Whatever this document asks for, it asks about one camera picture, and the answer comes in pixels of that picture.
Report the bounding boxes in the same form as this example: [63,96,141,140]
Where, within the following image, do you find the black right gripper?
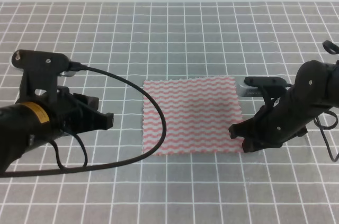
[228,96,307,153]

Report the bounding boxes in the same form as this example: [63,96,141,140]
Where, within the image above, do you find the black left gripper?
[44,86,114,139]

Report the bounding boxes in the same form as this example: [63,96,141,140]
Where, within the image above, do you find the pink white wavy striped towel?
[144,76,243,156]

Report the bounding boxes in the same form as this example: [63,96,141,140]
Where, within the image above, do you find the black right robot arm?
[229,60,338,153]

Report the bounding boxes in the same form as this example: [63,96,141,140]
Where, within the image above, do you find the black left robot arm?
[1,87,114,174]

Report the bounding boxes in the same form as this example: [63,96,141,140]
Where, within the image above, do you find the black left camera cable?
[0,61,167,178]

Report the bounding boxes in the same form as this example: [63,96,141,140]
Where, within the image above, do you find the black camera cable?
[0,61,167,178]
[284,40,339,163]

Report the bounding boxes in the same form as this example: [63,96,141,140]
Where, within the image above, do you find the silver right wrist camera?
[236,76,291,98]

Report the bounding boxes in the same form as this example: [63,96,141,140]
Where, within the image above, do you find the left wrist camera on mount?
[11,49,79,103]

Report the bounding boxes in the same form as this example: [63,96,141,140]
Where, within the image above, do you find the black right camera cable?
[284,40,339,163]

